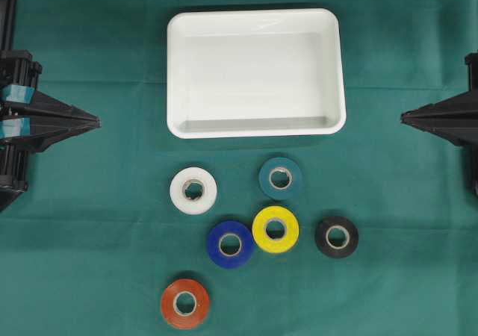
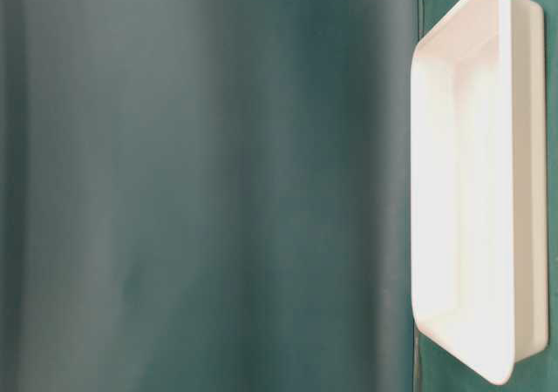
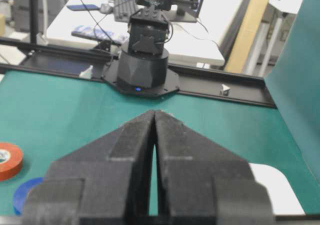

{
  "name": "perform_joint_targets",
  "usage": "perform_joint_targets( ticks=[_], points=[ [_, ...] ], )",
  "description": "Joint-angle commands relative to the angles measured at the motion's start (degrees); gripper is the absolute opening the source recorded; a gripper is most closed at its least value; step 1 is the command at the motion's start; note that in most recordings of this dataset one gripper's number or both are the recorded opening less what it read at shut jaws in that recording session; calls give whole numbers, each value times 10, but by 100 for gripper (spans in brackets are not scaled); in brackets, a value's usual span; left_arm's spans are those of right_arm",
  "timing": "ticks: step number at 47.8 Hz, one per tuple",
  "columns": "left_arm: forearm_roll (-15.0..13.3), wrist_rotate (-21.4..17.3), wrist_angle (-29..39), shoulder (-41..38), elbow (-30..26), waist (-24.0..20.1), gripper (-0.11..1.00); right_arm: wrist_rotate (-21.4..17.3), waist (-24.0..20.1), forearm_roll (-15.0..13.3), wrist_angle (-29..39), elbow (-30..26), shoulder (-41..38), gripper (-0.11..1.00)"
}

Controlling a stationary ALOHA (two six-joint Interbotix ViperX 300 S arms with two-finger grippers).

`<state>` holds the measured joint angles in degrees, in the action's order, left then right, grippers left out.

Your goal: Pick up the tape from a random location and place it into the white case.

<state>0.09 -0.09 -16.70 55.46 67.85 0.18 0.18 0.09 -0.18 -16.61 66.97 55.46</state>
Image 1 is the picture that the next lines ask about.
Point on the red orange tape roll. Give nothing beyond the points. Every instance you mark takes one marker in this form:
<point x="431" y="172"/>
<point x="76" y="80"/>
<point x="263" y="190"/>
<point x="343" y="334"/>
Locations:
<point x="170" y="311"/>

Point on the black tape roll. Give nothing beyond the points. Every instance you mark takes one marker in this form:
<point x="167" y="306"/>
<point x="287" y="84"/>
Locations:
<point x="323" y="230"/>

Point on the white plastic tray case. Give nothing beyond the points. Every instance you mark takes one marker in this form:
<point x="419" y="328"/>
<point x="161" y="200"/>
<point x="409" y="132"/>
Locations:
<point x="255" y="73"/>

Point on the black metal frame rail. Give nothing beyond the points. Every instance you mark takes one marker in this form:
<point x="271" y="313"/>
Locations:
<point x="8" y="12"/>

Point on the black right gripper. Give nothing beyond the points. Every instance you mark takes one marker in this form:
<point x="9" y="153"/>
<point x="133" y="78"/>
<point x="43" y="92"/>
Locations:
<point x="460" y="132"/>

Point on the blue tape roll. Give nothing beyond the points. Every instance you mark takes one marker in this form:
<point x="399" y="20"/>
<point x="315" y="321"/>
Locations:
<point x="242" y="233"/>

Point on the white tape roll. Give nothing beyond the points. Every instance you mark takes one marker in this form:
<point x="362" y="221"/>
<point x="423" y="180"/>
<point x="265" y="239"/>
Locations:
<point x="178" y="187"/>

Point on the yellow tape roll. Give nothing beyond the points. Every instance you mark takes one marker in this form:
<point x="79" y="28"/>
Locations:
<point x="275" y="214"/>

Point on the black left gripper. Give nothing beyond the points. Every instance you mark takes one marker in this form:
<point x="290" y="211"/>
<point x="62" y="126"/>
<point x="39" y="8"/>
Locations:
<point x="25" y="125"/>

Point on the teal green tape roll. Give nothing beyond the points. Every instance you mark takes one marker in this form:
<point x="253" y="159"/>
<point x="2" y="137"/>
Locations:
<point x="286" y="165"/>

